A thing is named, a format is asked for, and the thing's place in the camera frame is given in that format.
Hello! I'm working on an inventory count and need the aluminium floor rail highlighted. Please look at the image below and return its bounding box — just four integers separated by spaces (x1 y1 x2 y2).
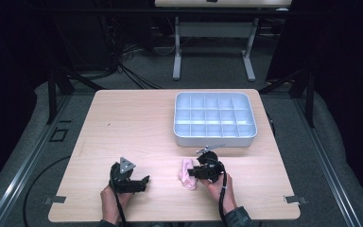
292 96 363 227
0 94 74 227

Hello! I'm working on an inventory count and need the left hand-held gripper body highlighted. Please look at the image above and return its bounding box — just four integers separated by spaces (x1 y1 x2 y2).
108 156 147 195

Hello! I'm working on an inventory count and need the black floor cable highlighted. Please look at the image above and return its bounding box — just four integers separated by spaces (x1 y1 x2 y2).
22 154 73 227

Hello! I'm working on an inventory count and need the pink sock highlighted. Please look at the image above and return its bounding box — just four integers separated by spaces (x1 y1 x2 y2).
177 157 200 191

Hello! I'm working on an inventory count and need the person's right hand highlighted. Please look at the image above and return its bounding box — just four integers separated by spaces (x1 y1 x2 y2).
199 172 238 216

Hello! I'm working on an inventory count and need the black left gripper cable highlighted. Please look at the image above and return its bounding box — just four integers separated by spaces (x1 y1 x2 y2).
109 176 129 227

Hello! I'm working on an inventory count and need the black metal frame stand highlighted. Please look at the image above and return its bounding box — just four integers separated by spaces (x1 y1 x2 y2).
45 61 106 126
258 66 317 129

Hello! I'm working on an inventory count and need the desk with white legs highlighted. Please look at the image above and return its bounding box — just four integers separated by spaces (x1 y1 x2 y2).
153 0 294 82

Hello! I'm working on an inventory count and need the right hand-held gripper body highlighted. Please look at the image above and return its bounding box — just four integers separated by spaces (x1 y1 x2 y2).
192 144 227 184

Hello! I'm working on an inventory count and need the white compartment tray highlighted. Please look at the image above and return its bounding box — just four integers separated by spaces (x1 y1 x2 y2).
172 91 259 148

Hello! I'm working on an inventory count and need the grey metal table bracket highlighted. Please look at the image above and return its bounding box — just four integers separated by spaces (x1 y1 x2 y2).
283 195 309 205
43 195 67 205

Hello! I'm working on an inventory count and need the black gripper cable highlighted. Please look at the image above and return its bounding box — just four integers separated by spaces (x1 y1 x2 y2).
214 159 231 227
109 176 129 227

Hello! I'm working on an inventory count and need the person's left hand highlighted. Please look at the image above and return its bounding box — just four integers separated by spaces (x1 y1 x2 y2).
99 184 134 226

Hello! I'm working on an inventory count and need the bundle of black cables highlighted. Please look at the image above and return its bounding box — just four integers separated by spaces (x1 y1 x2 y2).
98 18 164 91

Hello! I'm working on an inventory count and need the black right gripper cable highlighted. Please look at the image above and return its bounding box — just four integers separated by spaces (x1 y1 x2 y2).
214 159 231 227

